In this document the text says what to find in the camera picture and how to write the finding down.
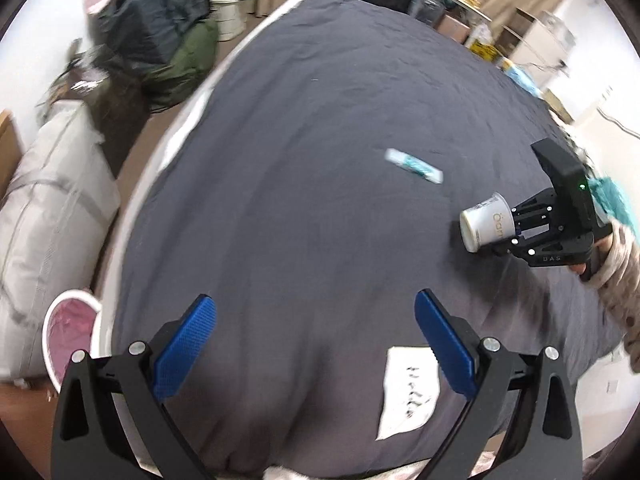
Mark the yellow and black package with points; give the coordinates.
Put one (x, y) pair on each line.
(484, 50)

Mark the dark green bag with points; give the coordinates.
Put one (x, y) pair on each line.
(190, 55)

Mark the teal cloth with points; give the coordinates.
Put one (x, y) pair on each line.
(612, 200)

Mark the grey plastic container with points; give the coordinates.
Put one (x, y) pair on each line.
(429, 7)

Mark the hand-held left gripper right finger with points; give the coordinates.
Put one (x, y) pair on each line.
(445, 340)

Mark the white wall outlet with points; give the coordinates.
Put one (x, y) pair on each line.
(608, 95)

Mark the dark grey bed sheet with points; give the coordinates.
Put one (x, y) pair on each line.
(300, 185)

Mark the dark brown cloth pile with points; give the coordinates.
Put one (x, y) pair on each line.
(115, 110)

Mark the white bin with plastic bag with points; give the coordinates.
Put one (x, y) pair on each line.
(230, 15)

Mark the white paper note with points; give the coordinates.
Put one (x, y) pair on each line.
(405, 395)

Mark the person's right hand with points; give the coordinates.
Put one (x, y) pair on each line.
(579, 270)

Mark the white storage cabinet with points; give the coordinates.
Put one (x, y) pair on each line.
(540, 37)

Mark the small teal white tube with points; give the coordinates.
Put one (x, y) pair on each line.
(415, 165)

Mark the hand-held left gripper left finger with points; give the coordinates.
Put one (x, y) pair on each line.
(185, 345)

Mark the white bin with pink liner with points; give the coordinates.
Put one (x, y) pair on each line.
(70, 330)

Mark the light blue plastic bag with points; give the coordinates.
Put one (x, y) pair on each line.
(522, 80)

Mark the large white bedding bag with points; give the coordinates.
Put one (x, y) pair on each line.
(50, 210)

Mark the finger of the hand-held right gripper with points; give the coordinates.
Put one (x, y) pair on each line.
(505, 247)
(532, 210)

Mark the brown cardboard box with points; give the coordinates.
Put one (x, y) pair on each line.
(452, 27)

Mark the white paper cup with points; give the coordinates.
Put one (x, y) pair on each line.
(487, 222)

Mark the person's right forearm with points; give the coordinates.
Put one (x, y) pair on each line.
(620, 270)

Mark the black bag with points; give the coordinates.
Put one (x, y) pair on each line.
(150, 15)

